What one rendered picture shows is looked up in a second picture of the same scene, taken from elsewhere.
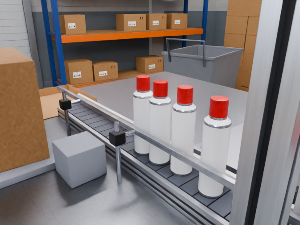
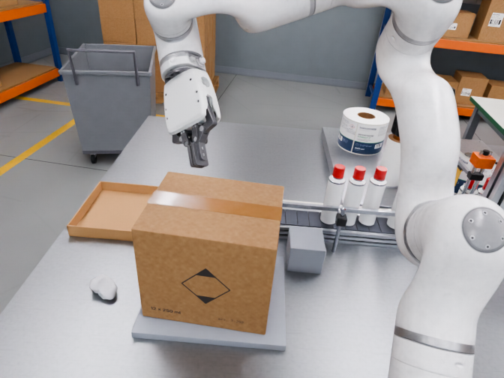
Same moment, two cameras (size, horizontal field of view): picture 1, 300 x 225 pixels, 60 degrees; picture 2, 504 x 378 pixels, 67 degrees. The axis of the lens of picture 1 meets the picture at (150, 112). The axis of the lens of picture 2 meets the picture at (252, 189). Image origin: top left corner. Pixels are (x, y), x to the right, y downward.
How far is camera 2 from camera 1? 103 cm
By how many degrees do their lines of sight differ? 45
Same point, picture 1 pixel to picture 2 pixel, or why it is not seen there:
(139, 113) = (339, 195)
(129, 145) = (313, 222)
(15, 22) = not seen: outside the picture
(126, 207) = (362, 262)
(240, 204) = not seen: hidden behind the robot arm
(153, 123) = (357, 199)
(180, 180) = (376, 228)
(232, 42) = (116, 29)
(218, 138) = not seen: hidden behind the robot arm
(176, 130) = (377, 198)
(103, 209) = (355, 271)
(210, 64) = (145, 81)
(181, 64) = (98, 85)
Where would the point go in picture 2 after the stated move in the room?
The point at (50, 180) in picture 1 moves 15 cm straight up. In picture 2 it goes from (297, 278) to (305, 238)
